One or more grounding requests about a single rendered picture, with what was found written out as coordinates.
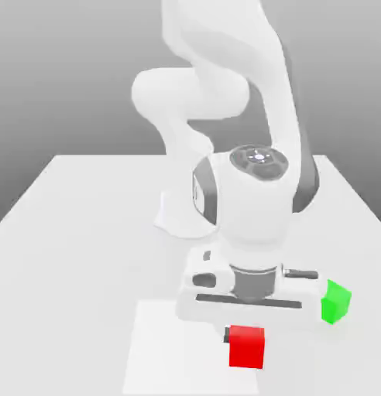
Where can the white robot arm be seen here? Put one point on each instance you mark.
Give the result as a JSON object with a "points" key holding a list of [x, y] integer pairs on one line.
{"points": [[255, 210]]}

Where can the small red cube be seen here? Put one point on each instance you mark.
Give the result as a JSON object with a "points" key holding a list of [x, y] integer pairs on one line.
{"points": [[247, 348]]}

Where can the small green cube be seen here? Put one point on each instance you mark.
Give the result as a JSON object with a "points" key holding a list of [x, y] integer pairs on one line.
{"points": [[335, 304]]}

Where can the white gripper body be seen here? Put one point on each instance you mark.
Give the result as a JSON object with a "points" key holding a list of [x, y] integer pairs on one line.
{"points": [[209, 311]]}

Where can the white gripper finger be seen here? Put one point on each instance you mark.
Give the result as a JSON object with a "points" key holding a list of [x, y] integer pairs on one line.
{"points": [[226, 334]]}

